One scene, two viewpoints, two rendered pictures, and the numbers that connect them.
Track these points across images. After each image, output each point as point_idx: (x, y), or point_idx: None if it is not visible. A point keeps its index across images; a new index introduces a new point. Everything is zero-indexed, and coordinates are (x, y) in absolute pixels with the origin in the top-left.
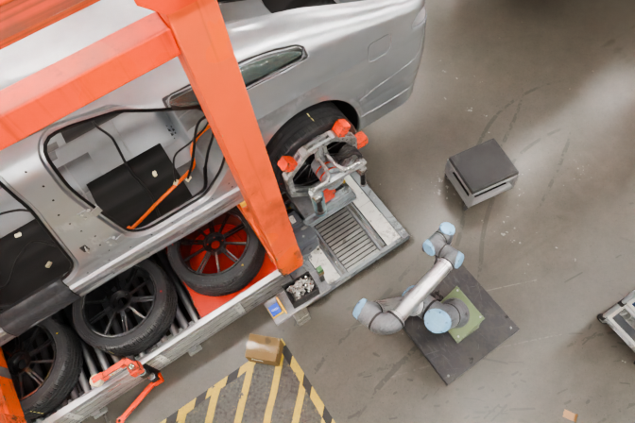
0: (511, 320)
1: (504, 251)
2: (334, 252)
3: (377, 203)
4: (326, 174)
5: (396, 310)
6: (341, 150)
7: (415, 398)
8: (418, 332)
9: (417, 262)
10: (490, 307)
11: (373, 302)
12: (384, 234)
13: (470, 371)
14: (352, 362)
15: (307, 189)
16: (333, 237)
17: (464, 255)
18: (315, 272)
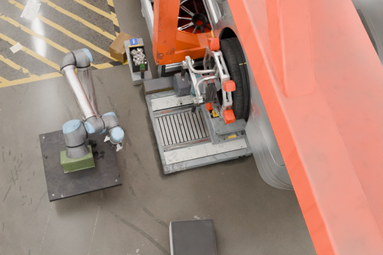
0: (57, 198)
1: (122, 243)
2: (174, 114)
3: (202, 159)
4: (197, 70)
5: (72, 69)
6: (213, 86)
7: (49, 128)
8: None
9: (142, 172)
10: (74, 188)
11: (86, 63)
12: (173, 153)
13: None
14: None
15: None
16: (187, 118)
17: (133, 210)
18: (149, 74)
